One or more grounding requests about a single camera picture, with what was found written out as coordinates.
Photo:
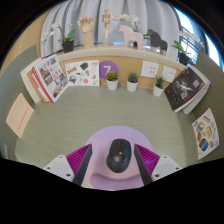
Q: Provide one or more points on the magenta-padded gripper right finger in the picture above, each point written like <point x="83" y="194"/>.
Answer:
<point x="150" y="160"/>

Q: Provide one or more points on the window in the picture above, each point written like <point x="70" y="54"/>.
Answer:
<point x="190" y="20"/>

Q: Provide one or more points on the pink wooden horse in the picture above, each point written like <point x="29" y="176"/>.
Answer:
<point x="131" y="36"/>

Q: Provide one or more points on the black wooden horse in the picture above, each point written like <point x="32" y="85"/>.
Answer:
<point x="156" y="40"/>

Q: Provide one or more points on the purple mouse pad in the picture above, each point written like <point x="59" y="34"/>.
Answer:
<point x="100" y="143"/>

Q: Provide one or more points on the beige book with red text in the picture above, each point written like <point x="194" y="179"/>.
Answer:
<point x="20" y="115"/>

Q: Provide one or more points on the wooden hand model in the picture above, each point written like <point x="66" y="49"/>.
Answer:
<point x="87" y="33"/>

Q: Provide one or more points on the wooden artist mannequin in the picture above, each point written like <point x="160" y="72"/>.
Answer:
<point x="106" y="26"/>

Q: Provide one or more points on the small plant in white pot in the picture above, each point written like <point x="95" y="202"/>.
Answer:
<point x="112" y="85"/>
<point x="132" y="86"/>
<point x="158" y="91"/>

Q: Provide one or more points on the white orchid in black pot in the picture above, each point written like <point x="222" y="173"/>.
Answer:
<point x="184" y="58"/>
<point x="68" y="46"/>

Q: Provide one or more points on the black computer mouse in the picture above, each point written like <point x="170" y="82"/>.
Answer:
<point x="118" y="156"/>

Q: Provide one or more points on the white orchid behind horse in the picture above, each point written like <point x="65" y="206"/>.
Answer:
<point x="128" y="17"/>

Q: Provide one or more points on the light grey curtain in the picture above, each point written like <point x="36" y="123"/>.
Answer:
<point x="153" y="11"/>

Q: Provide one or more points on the colourful food sticker sheet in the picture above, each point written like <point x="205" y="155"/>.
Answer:
<point x="206" y="133"/>

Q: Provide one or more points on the white wall socket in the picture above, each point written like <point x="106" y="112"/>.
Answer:
<point x="168" y="74"/>
<point x="149" y="69"/>

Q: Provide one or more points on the red spine book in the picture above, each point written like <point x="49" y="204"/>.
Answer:
<point x="37" y="81"/>

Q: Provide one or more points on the picture cover book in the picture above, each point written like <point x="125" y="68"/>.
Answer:
<point x="51" y="76"/>

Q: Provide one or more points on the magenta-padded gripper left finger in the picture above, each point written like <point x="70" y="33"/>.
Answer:
<point x="78" y="160"/>

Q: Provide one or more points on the white sticker sheet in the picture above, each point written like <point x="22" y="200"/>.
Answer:
<point x="81" y="73"/>

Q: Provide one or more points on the purple round number sticker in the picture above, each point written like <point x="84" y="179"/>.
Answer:
<point x="107" y="69"/>

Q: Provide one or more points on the black cover book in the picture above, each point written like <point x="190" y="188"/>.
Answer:
<point x="185" y="88"/>

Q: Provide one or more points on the thick white book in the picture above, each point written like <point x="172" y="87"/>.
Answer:
<point x="26" y="80"/>

